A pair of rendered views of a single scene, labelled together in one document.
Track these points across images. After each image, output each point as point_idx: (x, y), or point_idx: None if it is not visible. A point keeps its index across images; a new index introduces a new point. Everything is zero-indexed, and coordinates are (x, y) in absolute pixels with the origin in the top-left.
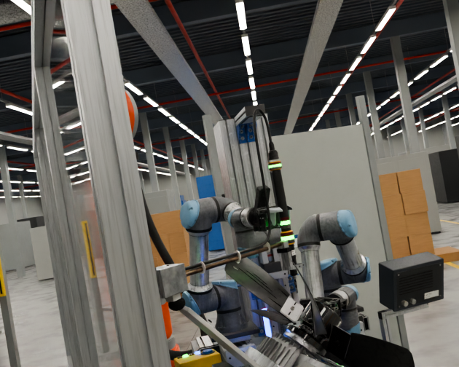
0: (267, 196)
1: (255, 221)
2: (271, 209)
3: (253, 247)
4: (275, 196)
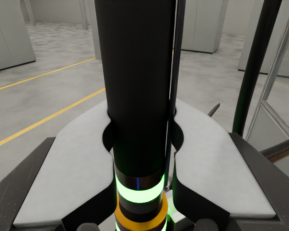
0: (261, 13)
1: None
2: (213, 119)
3: (286, 140)
4: (181, 40)
